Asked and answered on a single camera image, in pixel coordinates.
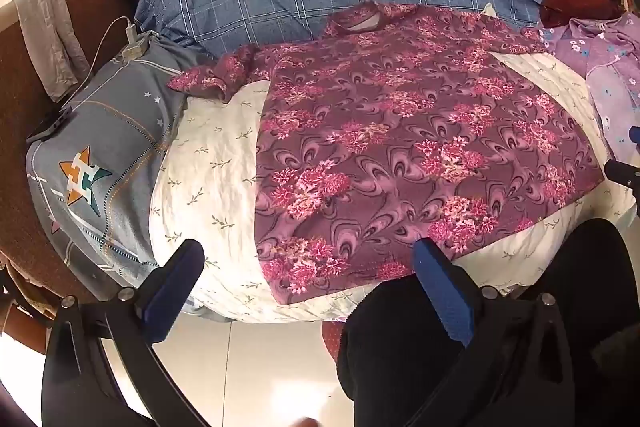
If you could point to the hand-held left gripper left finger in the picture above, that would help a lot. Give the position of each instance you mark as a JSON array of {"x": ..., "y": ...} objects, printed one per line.
[{"x": 165, "y": 302}]

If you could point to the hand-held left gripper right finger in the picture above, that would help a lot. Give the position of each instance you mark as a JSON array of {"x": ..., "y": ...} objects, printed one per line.
[{"x": 445, "y": 297}]

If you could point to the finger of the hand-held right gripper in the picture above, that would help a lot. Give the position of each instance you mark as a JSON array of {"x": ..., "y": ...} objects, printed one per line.
[
  {"x": 636, "y": 133},
  {"x": 622, "y": 174}
]

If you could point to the maroon floral shirt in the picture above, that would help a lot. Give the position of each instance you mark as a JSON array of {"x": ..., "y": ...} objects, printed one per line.
[{"x": 380, "y": 147}]

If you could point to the lilac floral pajama top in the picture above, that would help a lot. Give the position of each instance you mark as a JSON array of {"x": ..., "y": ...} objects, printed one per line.
[{"x": 610, "y": 72}]

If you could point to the person's black pants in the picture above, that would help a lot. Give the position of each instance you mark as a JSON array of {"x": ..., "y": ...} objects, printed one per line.
[{"x": 390, "y": 357}]

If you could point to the red dotted slipper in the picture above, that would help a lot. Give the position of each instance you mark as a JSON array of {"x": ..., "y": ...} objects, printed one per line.
[{"x": 332, "y": 339}]

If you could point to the white floral bed sheet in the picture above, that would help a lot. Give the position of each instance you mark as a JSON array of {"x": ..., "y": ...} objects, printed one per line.
[{"x": 215, "y": 187}]

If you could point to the grey star logo blanket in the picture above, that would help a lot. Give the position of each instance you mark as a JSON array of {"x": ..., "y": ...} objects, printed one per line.
[{"x": 110, "y": 132}]

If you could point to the black phone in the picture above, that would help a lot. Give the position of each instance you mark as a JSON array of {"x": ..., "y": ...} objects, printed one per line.
[{"x": 50, "y": 127}]

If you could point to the brown headboard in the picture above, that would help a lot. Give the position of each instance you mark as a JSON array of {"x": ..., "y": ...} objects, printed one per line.
[{"x": 20, "y": 117}]

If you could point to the white charger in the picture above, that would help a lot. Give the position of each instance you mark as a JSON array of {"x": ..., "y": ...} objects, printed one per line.
[{"x": 134, "y": 44}]

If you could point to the grey cloth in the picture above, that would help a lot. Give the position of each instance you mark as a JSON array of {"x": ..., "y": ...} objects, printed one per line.
[{"x": 50, "y": 37}]

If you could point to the wooden bed frame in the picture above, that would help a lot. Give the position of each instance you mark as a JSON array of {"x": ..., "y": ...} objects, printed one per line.
[{"x": 22, "y": 327}]

